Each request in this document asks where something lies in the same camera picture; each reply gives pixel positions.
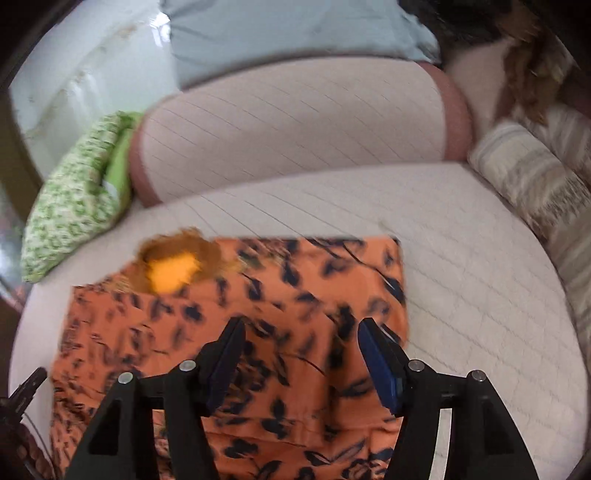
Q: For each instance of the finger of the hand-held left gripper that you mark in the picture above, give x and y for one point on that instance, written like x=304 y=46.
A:
x=27 y=390

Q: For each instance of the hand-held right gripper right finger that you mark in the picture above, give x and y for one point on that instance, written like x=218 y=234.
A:
x=381 y=364

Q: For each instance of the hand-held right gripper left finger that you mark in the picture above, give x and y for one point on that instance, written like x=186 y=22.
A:
x=226 y=364

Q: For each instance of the orange black-patterned garment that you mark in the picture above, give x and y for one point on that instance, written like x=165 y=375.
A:
x=295 y=300

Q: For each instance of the pale quilted bed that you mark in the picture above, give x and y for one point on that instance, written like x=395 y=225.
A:
x=461 y=286

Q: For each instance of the green patterned pillow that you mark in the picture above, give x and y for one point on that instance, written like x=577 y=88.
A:
x=69 y=198

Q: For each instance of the beige striped blanket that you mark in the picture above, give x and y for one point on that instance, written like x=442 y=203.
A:
x=517 y=170

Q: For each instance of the pink quilted bolster cushion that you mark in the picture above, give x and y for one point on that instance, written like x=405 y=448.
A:
x=295 y=120

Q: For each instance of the brown black patterned cloth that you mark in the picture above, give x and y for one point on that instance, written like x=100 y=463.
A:
x=526 y=74

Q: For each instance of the light grey-blue pillow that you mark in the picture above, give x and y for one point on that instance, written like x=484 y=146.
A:
x=277 y=37

